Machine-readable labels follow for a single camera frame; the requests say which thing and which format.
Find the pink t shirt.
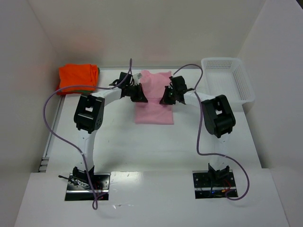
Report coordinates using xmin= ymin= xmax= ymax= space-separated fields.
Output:
xmin=134 ymin=70 xmax=174 ymax=125

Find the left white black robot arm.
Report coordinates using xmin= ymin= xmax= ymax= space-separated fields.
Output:
xmin=68 ymin=72 xmax=148 ymax=190

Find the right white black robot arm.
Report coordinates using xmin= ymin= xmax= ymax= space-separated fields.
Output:
xmin=160 ymin=76 xmax=236 ymax=186

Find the white perforated plastic basket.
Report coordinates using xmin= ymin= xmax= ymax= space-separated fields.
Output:
xmin=201 ymin=57 xmax=255 ymax=105

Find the orange folded t shirt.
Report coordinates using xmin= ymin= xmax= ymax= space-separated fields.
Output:
xmin=55 ymin=63 xmax=99 ymax=96

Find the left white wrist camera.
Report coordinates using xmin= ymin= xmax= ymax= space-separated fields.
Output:
xmin=133 ymin=73 xmax=142 ymax=81

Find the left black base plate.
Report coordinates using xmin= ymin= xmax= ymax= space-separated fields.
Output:
xmin=64 ymin=173 xmax=110 ymax=201

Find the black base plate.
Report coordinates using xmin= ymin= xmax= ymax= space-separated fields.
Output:
xmin=64 ymin=173 xmax=110 ymax=201
xmin=192 ymin=171 xmax=238 ymax=199

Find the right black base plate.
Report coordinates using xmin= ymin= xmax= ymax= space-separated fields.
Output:
xmin=192 ymin=171 xmax=238 ymax=199

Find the aluminium table edge rail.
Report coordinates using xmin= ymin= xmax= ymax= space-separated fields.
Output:
xmin=38 ymin=96 xmax=65 ymax=173

